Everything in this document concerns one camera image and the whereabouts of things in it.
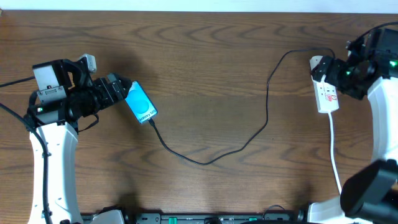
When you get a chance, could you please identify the black charging cable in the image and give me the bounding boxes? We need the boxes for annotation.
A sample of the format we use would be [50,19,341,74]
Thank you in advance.
[147,47,336,166]

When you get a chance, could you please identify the blue screen smartphone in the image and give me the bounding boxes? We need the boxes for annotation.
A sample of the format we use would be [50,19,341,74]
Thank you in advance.
[125,81,157,123]

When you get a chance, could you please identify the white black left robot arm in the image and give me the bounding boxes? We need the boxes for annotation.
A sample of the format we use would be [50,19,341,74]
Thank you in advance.
[24,54,132,223]

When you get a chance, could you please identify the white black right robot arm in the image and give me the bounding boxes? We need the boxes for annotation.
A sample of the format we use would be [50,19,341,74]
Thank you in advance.
[304,23,397,223]

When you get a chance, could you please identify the white power strip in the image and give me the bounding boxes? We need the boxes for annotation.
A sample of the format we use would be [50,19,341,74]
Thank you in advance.
[309,55,340,114]

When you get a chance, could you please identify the white power strip cord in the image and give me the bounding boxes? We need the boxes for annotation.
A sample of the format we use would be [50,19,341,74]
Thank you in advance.
[328,112,343,195]

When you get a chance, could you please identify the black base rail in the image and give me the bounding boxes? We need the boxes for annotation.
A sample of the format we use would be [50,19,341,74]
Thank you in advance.
[80,212,308,224]

